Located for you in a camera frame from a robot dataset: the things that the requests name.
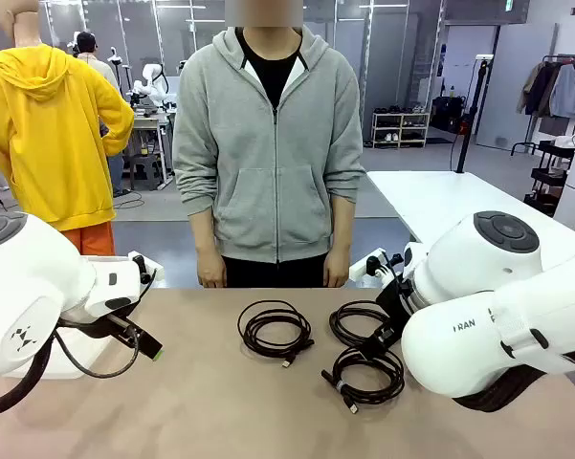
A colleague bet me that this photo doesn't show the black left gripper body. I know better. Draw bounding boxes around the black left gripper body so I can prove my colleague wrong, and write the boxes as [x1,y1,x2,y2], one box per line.
[60,299,144,337]

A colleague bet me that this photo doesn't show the black luggage bag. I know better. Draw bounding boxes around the black luggage bag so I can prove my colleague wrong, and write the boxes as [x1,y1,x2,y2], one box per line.
[430,95,468,135]

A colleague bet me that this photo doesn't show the person's left hand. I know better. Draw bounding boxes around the person's left hand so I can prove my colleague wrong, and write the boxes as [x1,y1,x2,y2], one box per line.
[323,248,352,289]

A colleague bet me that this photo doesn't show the person's left forearm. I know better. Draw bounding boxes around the person's left forearm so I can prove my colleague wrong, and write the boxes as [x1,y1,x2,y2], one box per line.
[328,198,356,254]

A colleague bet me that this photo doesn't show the person's blurred head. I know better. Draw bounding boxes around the person's blurred head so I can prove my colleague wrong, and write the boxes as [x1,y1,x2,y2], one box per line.
[224,0,304,30]

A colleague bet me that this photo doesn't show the man in dark cap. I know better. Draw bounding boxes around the man in dark cap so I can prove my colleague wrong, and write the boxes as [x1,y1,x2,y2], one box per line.
[74,31,126,198]

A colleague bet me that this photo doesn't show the black pole stand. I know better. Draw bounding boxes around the black pole stand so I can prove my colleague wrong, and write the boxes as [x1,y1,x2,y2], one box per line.
[452,54,496,175]

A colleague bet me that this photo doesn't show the black USB cable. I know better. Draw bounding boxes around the black USB cable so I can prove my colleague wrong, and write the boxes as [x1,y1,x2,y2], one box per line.
[237,299,316,369]
[321,344,407,415]

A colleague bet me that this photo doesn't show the black right arm hose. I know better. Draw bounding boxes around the black right arm hose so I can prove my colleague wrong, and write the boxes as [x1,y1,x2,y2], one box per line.
[452,350,575,413]

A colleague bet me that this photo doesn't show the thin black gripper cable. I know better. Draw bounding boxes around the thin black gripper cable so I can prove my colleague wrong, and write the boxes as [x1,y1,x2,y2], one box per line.
[52,323,142,381]

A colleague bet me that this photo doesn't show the white table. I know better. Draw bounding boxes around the white table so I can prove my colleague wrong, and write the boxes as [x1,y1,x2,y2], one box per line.
[365,170,575,269]

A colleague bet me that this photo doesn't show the light blue-grey jacket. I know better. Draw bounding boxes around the light blue-grey jacket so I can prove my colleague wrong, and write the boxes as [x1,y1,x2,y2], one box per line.
[548,63,575,120]

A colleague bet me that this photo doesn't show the grey step stool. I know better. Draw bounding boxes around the grey step stool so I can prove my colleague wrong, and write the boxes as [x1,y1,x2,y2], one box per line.
[128,154,164,191]

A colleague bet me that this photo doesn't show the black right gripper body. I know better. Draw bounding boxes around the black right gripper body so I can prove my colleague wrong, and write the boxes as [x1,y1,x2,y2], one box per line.
[375,279,416,335]

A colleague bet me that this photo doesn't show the black tripod with sensor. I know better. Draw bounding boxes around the black tripod with sensor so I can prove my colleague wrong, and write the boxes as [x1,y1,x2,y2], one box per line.
[107,46,135,99]

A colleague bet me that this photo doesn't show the wooden shoe rack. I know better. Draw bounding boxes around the wooden shoe rack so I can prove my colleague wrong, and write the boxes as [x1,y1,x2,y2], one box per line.
[371,105,432,150]

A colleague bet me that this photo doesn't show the dark navy jacket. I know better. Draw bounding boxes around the dark navy jacket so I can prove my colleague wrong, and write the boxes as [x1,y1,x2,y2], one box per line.
[525,61,562,119]

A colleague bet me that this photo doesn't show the white workbench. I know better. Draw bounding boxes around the white workbench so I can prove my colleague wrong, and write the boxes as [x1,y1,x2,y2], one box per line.
[129,107,178,190]

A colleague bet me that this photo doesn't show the black utility cart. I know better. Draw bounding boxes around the black utility cart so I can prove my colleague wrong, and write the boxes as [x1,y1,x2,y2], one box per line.
[522,139,575,217]

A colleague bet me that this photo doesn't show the yellow hoodie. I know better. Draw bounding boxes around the yellow hoodie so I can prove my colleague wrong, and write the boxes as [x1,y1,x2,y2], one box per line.
[0,43,136,233]

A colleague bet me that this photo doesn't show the black t-shirt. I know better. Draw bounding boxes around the black t-shirt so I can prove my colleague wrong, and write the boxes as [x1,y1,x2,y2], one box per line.
[235,27,304,109]

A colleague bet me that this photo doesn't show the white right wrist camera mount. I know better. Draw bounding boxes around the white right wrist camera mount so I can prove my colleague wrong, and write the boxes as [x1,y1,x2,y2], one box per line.
[347,247,389,284]

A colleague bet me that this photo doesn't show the orange shorts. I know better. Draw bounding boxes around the orange shorts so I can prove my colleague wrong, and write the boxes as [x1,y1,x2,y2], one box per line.
[59,221,118,257]

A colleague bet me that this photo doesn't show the black trousers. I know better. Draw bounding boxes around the black trousers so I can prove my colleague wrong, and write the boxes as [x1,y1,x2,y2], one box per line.
[222,252,329,289]

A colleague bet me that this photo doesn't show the grey zip hoodie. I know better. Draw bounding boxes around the grey zip hoodie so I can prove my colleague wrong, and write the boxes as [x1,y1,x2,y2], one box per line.
[171,26,367,264]

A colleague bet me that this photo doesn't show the black power cord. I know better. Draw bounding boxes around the black power cord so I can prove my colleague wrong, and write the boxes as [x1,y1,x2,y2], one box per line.
[328,299,398,358]

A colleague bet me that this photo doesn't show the brown coat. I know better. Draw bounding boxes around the brown coat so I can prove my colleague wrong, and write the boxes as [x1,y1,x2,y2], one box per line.
[516,61,545,117]

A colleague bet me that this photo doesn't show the black clothes rack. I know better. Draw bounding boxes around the black clothes rack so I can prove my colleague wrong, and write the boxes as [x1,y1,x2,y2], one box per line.
[510,54,575,157]

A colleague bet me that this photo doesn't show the person's right forearm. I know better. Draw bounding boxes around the person's right forearm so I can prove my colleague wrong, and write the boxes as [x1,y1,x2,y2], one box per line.
[190,212,219,254]

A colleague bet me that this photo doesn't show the beige display mannequin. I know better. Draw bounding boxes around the beige display mannequin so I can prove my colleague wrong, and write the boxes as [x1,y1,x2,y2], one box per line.
[0,0,42,49]

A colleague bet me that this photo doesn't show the person's right hand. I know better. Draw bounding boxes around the person's right hand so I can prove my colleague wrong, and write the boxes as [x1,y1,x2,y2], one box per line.
[196,248,228,289]

